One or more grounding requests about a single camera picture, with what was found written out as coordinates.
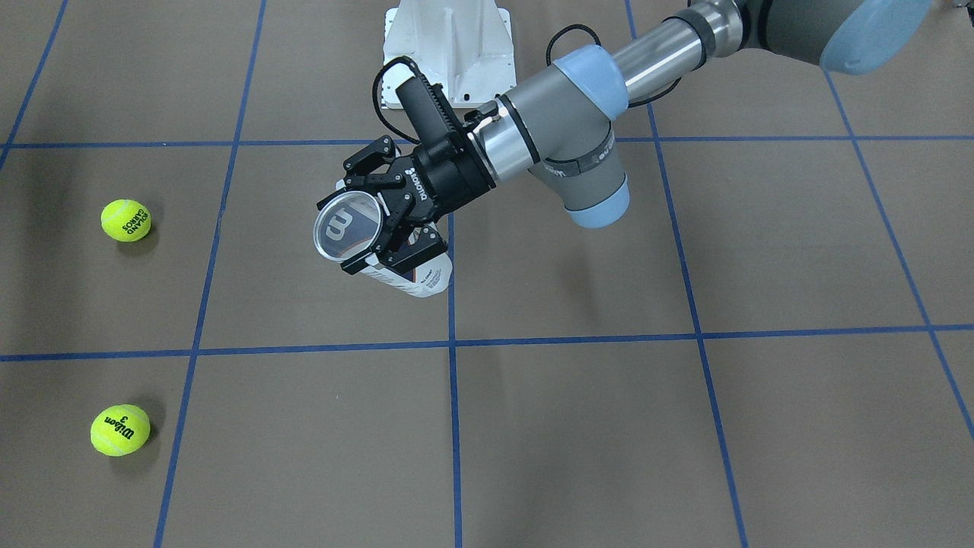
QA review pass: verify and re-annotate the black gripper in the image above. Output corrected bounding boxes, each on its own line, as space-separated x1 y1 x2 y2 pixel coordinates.
340 135 496 276

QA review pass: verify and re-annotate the clear tennis ball can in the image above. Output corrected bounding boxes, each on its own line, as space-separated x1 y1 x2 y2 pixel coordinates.
313 190 453 298

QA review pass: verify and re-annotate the Roland Garros yellow tennis ball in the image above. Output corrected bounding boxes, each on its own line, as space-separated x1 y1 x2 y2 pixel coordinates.
100 199 152 243

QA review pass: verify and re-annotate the Wilson yellow tennis ball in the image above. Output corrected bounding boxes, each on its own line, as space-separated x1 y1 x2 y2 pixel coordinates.
90 403 151 457

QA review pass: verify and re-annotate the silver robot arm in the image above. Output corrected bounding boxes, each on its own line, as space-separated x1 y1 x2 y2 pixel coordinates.
313 1 930 283

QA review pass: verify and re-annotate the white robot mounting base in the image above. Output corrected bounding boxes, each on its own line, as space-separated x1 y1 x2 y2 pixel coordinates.
383 1 516 109

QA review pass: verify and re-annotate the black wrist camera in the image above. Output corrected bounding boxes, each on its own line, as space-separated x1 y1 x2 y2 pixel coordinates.
394 74 463 147

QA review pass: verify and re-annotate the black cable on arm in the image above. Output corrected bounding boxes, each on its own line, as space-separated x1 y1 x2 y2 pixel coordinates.
371 23 686 145

